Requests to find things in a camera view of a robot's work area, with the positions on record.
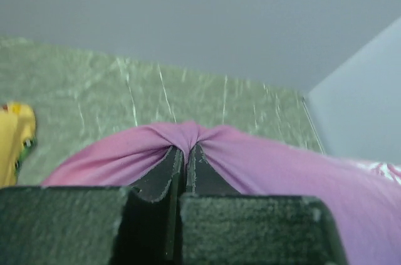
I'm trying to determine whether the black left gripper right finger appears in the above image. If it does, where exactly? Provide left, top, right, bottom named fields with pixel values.
left=180, top=145, right=348, bottom=264

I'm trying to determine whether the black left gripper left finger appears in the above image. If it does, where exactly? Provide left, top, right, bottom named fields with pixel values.
left=1, top=147, right=183, bottom=264

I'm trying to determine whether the pink pillowcase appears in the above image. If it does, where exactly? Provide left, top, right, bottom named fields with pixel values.
left=44, top=122, right=400, bottom=264

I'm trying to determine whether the yellow cartoon car pillow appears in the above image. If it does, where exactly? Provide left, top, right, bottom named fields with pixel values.
left=1, top=101, right=36, bottom=187

